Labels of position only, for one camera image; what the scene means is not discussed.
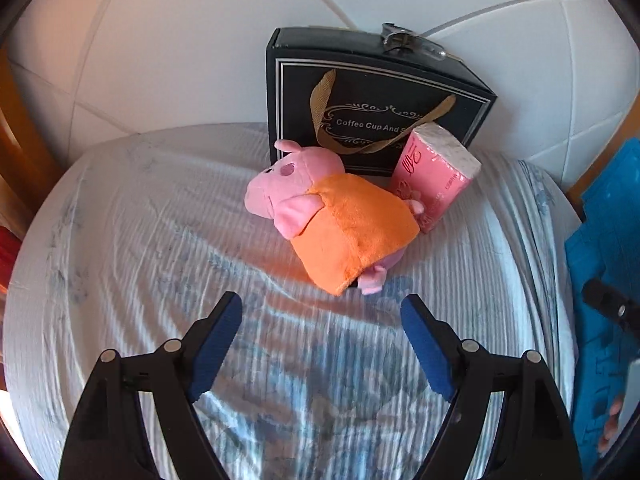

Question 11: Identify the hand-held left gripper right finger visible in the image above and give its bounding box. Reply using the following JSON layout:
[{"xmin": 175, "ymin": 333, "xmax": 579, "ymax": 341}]
[{"xmin": 400, "ymin": 294, "xmax": 583, "ymax": 480}]

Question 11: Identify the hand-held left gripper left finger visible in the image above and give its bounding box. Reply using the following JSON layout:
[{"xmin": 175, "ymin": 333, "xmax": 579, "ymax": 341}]
[{"xmin": 57, "ymin": 291, "xmax": 244, "ymax": 480}]

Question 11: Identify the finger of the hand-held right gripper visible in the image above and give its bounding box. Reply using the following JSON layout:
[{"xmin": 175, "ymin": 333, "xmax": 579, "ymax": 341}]
[{"xmin": 582, "ymin": 279, "xmax": 640, "ymax": 331}]

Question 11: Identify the pink pig plush orange dress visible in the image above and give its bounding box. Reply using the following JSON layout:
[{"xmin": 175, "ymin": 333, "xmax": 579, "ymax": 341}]
[{"xmin": 245, "ymin": 140, "xmax": 426, "ymax": 297}]

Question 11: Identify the person's right hand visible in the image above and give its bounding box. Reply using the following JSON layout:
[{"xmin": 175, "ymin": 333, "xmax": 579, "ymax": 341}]
[{"xmin": 596, "ymin": 394, "xmax": 626, "ymax": 453}]

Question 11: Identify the striped white bed sheet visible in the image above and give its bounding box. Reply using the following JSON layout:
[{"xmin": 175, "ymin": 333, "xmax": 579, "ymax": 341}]
[{"xmin": 2, "ymin": 122, "xmax": 581, "ymax": 480}]

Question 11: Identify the pink tissue pack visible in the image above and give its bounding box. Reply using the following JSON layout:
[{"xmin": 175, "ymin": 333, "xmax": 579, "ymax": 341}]
[{"xmin": 391, "ymin": 122, "xmax": 482, "ymax": 235}]

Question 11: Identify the black gift box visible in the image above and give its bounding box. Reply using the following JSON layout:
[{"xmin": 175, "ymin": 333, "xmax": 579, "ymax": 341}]
[{"xmin": 263, "ymin": 27, "xmax": 498, "ymax": 186}]

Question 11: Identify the metal hair clip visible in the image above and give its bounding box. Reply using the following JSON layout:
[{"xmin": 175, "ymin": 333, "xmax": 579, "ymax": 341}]
[{"xmin": 381, "ymin": 22, "xmax": 448, "ymax": 61}]

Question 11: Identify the white padded headboard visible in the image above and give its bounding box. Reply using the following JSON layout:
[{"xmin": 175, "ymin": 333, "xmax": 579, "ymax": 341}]
[{"xmin": 10, "ymin": 0, "xmax": 633, "ymax": 186}]

